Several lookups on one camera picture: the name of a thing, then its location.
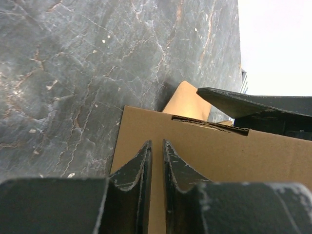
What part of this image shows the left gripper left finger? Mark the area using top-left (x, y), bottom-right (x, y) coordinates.
top-left (0, 141), bottom-right (153, 234)

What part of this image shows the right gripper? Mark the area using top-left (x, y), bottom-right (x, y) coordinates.
top-left (197, 87), bottom-right (312, 141)

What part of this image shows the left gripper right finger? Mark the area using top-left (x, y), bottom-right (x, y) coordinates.
top-left (162, 140), bottom-right (312, 234)

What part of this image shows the large cardboard box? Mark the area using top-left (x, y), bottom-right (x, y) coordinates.
top-left (109, 80), bottom-right (312, 234)

